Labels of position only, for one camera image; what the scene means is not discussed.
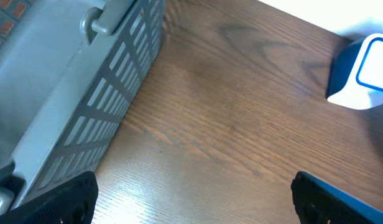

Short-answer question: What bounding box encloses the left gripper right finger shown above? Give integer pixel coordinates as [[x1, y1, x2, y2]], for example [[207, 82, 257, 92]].
[[291, 171, 383, 224]]

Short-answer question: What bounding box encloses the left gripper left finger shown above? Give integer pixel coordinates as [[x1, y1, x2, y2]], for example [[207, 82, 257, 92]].
[[0, 171, 98, 224]]

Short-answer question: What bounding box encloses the grey plastic mesh basket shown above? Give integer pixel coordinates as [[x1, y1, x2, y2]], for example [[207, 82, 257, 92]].
[[0, 0, 165, 215]]

